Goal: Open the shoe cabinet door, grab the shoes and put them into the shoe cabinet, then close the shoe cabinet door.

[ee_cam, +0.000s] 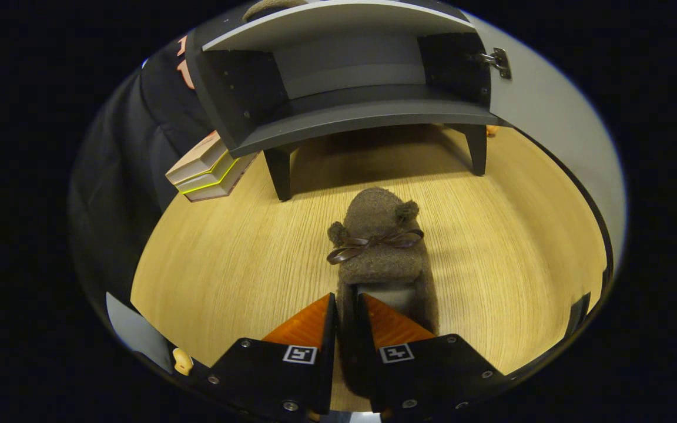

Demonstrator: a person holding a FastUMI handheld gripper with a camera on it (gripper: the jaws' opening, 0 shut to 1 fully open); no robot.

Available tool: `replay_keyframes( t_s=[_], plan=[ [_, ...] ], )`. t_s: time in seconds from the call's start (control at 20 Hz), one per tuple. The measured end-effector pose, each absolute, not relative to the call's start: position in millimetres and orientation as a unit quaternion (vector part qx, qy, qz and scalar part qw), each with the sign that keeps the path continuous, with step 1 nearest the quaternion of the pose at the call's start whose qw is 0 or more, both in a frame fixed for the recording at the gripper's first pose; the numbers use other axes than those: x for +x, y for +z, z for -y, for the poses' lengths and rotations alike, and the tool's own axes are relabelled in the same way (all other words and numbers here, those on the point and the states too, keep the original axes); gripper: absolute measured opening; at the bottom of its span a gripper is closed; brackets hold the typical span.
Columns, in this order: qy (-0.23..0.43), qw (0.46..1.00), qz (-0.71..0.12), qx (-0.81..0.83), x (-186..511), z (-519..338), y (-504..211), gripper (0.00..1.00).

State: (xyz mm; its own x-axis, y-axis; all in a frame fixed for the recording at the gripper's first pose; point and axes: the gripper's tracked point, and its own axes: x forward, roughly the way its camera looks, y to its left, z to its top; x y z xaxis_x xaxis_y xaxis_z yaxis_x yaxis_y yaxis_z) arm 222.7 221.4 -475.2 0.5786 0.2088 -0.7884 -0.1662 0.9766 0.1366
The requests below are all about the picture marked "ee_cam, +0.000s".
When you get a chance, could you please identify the yellow edged book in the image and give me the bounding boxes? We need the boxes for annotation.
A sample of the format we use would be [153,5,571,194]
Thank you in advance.
[175,154,239,194]

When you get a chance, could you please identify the dark slanted stand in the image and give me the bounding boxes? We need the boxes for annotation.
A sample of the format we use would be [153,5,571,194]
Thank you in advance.
[565,292,592,341]

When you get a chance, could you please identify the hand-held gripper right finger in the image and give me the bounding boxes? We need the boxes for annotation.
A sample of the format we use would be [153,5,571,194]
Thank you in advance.
[356,292,508,423]

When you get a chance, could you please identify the grey shoe cabinet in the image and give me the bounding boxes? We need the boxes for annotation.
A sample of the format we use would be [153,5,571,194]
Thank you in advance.
[185,0,512,202]

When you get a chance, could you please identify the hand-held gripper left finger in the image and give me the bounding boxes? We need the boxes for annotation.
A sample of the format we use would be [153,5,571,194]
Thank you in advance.
[206,292,339,423]

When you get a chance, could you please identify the black backdrop cloth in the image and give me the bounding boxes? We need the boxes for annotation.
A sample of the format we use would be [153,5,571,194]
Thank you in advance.
[68,35,216,306]

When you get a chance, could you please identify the metal door hinge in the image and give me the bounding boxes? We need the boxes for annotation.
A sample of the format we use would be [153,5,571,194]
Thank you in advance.
[472,47,512,80]

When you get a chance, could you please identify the grey flat sheet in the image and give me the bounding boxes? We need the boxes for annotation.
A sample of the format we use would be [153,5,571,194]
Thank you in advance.
[106,292,176,375]

